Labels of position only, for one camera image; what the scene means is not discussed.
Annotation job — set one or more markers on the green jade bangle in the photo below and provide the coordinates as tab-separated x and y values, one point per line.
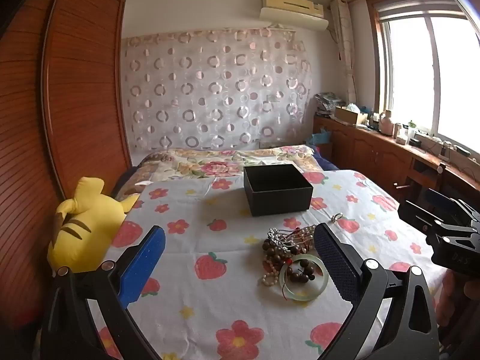
296	295

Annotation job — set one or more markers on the wooden framed window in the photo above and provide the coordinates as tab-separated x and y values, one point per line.
412	75

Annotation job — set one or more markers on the blue bag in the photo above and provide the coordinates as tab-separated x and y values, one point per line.
321	137

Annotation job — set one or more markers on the black square box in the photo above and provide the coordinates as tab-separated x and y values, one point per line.
279	195

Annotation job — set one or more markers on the green capped bottle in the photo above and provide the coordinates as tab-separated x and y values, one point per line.
411	130

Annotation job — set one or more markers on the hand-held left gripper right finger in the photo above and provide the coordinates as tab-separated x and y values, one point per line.
337	266

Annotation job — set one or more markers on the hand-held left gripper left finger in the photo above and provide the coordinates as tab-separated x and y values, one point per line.
142	266

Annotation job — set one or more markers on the brown wooden wardrobe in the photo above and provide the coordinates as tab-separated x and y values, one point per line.
82	82

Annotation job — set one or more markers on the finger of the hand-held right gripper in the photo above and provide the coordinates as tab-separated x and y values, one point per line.
440	199
416	213

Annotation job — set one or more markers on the pink teapot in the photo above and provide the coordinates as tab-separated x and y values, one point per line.
386	123

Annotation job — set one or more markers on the stack of papers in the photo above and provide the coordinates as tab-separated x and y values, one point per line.
328	103

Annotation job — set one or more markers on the yellow plush toy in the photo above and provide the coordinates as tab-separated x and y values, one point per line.
90	225

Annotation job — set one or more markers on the long wooden cabinet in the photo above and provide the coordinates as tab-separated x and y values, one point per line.
375	153

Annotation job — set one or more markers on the patterned window curtain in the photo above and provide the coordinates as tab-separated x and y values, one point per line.
345	45

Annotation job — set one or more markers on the white container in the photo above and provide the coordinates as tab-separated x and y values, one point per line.
400	135

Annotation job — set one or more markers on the white air conditioner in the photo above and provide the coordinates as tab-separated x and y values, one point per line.
292	13

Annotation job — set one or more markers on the small silver earring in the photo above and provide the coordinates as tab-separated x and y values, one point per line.
337	217

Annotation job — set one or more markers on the strawberry flower printed bedsheet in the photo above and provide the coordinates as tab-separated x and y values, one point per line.
225	270

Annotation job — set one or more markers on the floral quilt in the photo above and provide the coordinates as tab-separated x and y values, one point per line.
210	167

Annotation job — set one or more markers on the person's right hand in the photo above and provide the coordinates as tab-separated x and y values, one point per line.
459	300

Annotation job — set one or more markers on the small black device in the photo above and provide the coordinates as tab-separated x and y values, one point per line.
415	142

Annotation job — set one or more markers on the cardboard box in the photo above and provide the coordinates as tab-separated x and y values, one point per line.
348	116

